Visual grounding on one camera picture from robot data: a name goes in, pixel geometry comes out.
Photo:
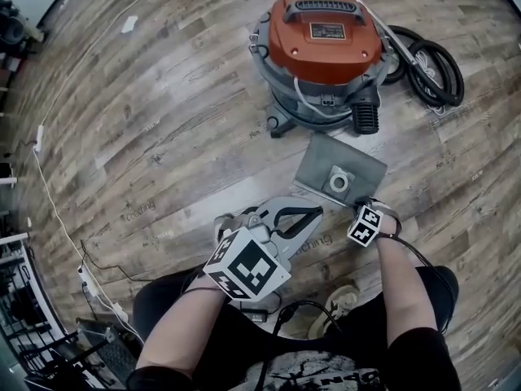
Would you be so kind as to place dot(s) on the white power strip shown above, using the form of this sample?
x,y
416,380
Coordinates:
x,y
88,280
40,138

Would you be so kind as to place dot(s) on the red canister vacuum cleaner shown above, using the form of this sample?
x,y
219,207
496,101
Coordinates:
x,y
321,55

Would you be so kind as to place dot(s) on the person's right forearm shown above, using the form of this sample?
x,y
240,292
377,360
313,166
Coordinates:
x,y
401,291

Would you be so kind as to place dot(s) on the black mesh trolley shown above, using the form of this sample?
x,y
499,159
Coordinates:
x,y
118,352

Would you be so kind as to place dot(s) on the white paper scrap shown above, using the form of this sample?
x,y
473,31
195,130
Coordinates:
x,y
129,25

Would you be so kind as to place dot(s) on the person's black shorts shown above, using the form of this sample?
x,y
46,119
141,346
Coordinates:
x,y
252,352

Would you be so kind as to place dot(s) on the grey dust bag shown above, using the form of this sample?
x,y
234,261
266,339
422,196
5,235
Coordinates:
x,y
325,157

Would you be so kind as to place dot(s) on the black and white patterned t-shirt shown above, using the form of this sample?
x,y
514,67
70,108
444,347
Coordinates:
x,y
309,375

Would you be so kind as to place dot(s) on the person's left forearm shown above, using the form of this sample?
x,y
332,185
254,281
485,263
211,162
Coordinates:
x,y
179,332

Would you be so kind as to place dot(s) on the white plug adapter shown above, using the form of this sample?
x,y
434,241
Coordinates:
x,y
121,312

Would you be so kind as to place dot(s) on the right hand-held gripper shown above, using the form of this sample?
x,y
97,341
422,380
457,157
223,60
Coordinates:
x,y
364,226

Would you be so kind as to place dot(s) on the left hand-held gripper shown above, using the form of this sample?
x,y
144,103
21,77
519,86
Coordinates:
x,y
244,267

